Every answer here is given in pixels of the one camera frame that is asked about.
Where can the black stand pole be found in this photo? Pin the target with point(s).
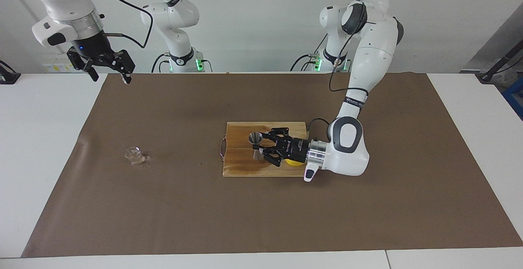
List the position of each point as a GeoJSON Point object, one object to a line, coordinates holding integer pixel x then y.
{"type": "Point", "coordinates": [500, 62]}

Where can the grey plastic bag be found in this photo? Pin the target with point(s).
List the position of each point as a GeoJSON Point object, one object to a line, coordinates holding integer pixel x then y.
{"type": "Point", "coordinates": [500, 79]}

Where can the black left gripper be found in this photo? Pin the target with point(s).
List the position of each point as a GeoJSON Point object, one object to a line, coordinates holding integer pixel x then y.
{"type": "Point", "coordinates": [297, 150]}

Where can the brown paper table mat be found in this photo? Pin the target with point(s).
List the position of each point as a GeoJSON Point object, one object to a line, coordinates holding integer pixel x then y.
{"type": "Point", "coordinates": [163, 211]}

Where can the wooden cutting board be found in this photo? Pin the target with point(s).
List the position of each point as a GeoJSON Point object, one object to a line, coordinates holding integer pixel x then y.
{"type": "Point", "coordinates": [241, 167]}

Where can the small clear glass cup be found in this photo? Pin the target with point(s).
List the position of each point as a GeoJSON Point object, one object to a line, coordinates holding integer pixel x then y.
{"type": "Point", "coordinates": [134, 155]}

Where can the steel double jigger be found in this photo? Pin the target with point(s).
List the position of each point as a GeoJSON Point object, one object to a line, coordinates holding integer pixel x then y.
{"type": "Point", "coordinates": [255, 138]}

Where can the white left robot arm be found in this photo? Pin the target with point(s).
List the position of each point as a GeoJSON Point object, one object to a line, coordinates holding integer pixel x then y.
{"type": "Point", "coordinates": [376, 48]}

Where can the yellow lemon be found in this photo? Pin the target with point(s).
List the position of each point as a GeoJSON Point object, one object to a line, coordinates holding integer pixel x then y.
{"type": "Point", "coordinates": [292, 163]}

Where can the black table clamp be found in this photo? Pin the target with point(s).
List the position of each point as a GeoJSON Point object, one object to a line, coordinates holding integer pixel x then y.
{"type": "Point", "coordinates": [8, 77]}

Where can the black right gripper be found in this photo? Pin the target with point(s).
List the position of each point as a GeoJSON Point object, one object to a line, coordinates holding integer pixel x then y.
{"type": "Point", "coordinates": [95, 47]}

